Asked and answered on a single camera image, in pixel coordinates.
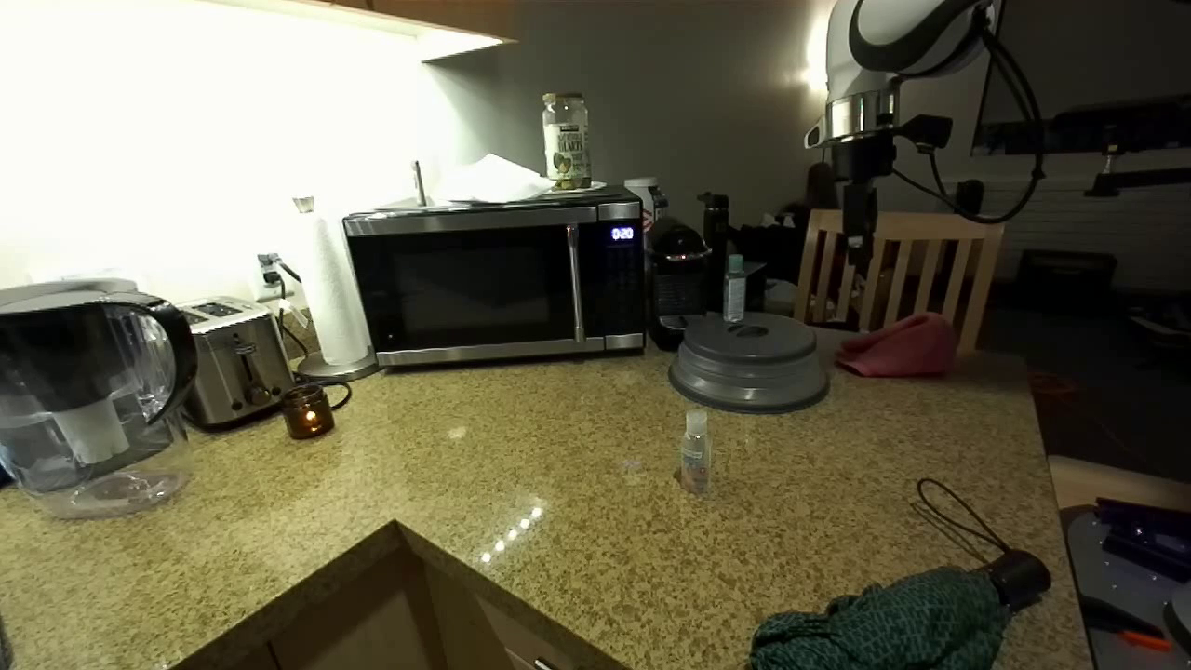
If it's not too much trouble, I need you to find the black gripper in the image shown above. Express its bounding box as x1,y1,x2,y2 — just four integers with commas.
834,136,898,265

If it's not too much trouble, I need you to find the small green-capped bottle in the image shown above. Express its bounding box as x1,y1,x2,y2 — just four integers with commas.
722,255,747,324

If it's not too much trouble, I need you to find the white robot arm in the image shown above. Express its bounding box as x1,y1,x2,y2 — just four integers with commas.
803,0,1047,268

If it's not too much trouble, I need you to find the small clear spray bottle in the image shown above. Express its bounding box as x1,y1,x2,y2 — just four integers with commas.
681,411,710,494

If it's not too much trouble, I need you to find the wooden chair back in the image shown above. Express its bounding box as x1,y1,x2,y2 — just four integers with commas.
793,210,1001,353

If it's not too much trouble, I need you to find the pink folded cloth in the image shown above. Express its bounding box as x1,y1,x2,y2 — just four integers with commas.
837,314,958,381

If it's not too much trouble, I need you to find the black coffee maker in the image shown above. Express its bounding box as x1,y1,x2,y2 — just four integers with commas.
649,221,710,350

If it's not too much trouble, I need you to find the grey round microwave cover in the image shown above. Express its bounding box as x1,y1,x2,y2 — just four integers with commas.
671,314,831,415

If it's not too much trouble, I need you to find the glass jar with lid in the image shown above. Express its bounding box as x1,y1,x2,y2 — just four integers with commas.
545,95,590,191

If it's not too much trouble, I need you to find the black steel microwave oven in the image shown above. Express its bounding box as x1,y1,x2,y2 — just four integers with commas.
341,191,649,368

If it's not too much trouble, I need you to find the white cloth on microwave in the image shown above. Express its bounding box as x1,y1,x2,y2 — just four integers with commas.
435,152,551,204

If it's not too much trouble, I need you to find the green folded umbrella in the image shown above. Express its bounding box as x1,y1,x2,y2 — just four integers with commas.
747,476,1054,670

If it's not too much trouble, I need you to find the white paper towel roll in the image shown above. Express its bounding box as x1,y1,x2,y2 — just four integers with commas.
294,196,372,377

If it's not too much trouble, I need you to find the small amber candle mug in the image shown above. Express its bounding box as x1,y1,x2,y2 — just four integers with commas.
282,381,355,441

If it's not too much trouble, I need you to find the silver toaster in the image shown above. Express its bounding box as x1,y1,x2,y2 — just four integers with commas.
187,301,291,428

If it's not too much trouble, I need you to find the clear water filter pitcher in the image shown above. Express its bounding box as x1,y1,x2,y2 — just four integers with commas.
0,281,198,521

